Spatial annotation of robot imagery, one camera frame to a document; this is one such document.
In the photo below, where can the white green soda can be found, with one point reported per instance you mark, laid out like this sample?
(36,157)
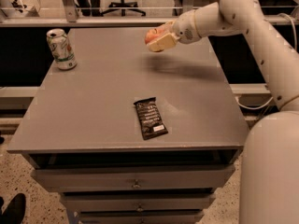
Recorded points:
(61,49)

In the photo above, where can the grey metal railing frame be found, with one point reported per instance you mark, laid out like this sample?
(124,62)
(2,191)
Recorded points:
(52,13)

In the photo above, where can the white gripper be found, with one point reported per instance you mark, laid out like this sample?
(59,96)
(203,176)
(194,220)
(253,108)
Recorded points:
(184,30)

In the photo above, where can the grey drawer cabinet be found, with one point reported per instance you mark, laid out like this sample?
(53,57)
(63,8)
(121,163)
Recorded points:
(86,117)

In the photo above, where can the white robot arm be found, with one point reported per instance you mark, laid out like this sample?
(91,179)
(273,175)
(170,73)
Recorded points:
(269,181)

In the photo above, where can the grey drawer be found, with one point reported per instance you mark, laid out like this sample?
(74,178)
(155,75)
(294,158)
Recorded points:
(150,217)
(138,202)
(133,178)

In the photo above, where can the black rxbar chocolate wrapper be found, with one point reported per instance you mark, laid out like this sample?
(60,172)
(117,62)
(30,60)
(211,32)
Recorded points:
(149,117)

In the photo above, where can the middle grey drawer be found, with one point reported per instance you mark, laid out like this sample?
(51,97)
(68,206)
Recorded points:
(138,202)

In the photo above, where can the top grey drawer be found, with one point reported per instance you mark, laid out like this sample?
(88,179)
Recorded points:
(133,178)

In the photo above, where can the bottom grey drawer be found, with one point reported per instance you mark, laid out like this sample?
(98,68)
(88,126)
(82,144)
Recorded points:
(150,217)

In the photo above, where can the black shoe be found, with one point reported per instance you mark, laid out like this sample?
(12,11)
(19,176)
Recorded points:
(15,211)

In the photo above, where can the red apple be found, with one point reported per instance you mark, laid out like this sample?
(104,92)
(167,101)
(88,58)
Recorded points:
(153,34)

